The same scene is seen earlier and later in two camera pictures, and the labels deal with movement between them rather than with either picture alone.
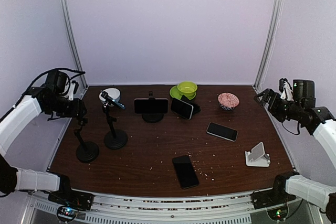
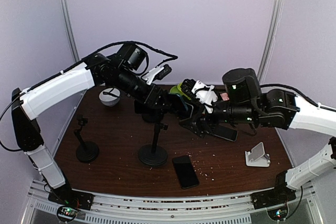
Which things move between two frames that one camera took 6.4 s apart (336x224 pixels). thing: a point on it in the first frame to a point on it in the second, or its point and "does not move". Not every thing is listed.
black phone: [186, 171] does not move
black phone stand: [87, 151] does not move
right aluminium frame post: [268, 44] does not move
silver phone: [222, 131] does not move
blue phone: [107, 98] to [181, 109]
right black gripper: [269, 93] to [201, 118]
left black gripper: [76, 110] to [154, 94]
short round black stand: [153, 118] does not move
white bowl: [114, 93] does not move
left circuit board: [66, 213] does not move
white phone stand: [258, 157] does not move
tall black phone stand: [115, 139] to [154, 155]
